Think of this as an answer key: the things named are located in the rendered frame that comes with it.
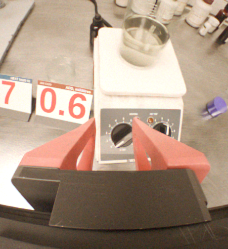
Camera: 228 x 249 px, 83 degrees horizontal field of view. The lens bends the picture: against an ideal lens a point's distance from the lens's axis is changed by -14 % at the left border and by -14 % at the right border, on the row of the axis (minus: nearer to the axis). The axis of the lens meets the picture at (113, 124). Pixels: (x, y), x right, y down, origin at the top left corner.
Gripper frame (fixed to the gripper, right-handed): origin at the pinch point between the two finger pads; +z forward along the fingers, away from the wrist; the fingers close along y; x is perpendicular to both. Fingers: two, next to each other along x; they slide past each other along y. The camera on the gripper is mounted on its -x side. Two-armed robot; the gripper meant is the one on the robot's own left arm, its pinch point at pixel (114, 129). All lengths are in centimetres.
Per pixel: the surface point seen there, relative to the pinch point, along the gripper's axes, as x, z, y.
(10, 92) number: 0.9, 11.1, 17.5
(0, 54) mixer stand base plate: -4.7, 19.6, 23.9
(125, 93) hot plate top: -0.2, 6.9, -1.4
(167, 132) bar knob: 4.4, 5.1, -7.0
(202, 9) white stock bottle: -14.9, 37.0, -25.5
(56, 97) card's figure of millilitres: 2.2, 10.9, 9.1
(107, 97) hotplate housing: 0.7, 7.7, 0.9
